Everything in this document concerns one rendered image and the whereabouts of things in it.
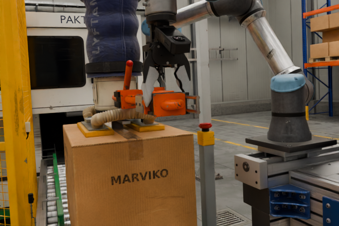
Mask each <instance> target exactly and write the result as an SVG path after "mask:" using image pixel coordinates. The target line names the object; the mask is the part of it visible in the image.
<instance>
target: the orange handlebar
mask: <svg viewBox="0 0 339 226"><path fill-rule="evenodd" d="M163 92H174V91H173V90H155V91H153V93H163ZM136 95H143V94H136ZM136 95H127V96H126V97H125V99H124V100H125V102H126V103H130V104H128V105H130V106H136V105H135V96H136ZM112 99H113V100H116V97H114V95H113V96H112ZM160 106H161V108H162V109H164V110H175V109H182V108H183V107H184V106H185V102H184V101H183V100H181V99H177V100H164V101H163V102H162V103H161V105H160Z"/></svg>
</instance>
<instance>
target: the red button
mask: <svg viewBox="0 0 339 226"><path fill-rule="evenodd" d="M199 127H200V128H201V129H202V132H208V131H209V128H211V127H212V124H211V123H200V124H199Z"/></svg>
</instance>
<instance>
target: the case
mask: <svg viewBox="0 0 339 226"><path fill-rule="evenodd" d="M156 123H158V122H156ZM104 124H105V125H107V126H108V127H110V128H111V129H113V128H112V125H111V122H109V123H108V122H107V123H104ZM159 124H161V123H159ZM161 125H164V128H165V130H160V131H150V132H137V131H135V130H133V129H131V128H129V127H127V126H125V125H123V128H122V129H113V130H114V135H109V136H99V137H89V138H86V137H85V136H84V135H83V133H82V132H81V131H80V129H79V128H78V127H77V124H68V125H63V136H64V152H65V168H66V184H67V200H68V211H69V217H70V222H71V226H197V208H196V184H195V159H194V135H193V133H190V132H187V131H184V130H181V129H177V128H174V127H171V126H168V125H165V124H161Z"/></svg>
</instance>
